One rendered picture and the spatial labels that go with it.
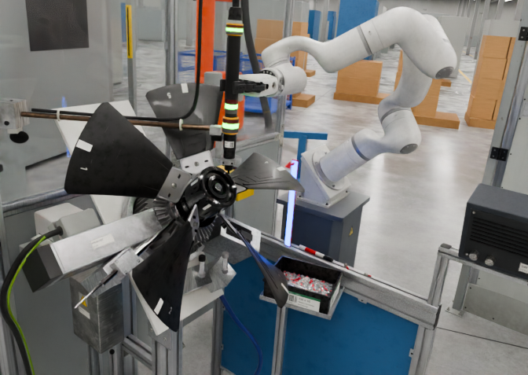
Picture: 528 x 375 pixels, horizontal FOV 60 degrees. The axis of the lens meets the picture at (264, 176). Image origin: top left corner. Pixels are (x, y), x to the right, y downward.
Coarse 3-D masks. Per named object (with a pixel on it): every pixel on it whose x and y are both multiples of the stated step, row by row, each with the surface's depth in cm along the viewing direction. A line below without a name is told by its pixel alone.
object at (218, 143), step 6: (210, 132) 124; (216, 132) 124; (216, 138) 124; (222, 138) 126; (216, 144) 125; (222, 144) 127; (216, 150) 125; (222, 150) 128; (216, 156) 126; (222, 156) 127; (222, 162) 124; (228, 162) 124; (234, 162) 125; (240, 162) 127
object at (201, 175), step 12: (204, 168) 118; (216, 168) 121; (192, 180) 118; (204, 180) 117; (216, 180) 120; (228, 180) 122; (192, 192) 117; (204, 192) 114; (216, 192) 118; (228, 192) 120; (180, 204) 122; (192, 204) 118; (204, 204) 116; (216, 204) 115; (228, 204) 118; (180, 216) 120; (204, 216) 120
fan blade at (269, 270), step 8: (240, 232) 122; (248, 248) 119; (256, 256) 121; (264, 264) 122; (272, 264) 136; (264, 272) 118; (272, 272) 125; (280, 272) 136; (272, 280) 120; (280, 280) 128; (272, 288) 117; (280, 288) 123; (280, 296) 119; (280, 304) 116
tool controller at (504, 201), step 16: (480, 192) 122; (496, 192) 121; (512, 192) 121; (480, 208) 118; (496, 208) 115; (512, 208) 115; (464, 224) 122; (480, 224) 119; (496, 224) 116; (512, 224) 114; (464, 240) 125; (480, 240) 121; (496, 240) 118; (512, 240) 116; (464, 256) 127; (480, 256) 124; (496, 256) 121; (512, 256) 118; (512, 272) 120
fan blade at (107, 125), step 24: (96, 120) 105; (120, 120) 108; (96, 144) 105; (120, 144) 108; (144, 144) 111; (72, 168) 103; (96, 168) 106; (120, 168) 109; (144, 168) 111; (168, 168) 115; (72, 192) 104; (96, 192) 107; (120, 192) 111; (144, 192) 114
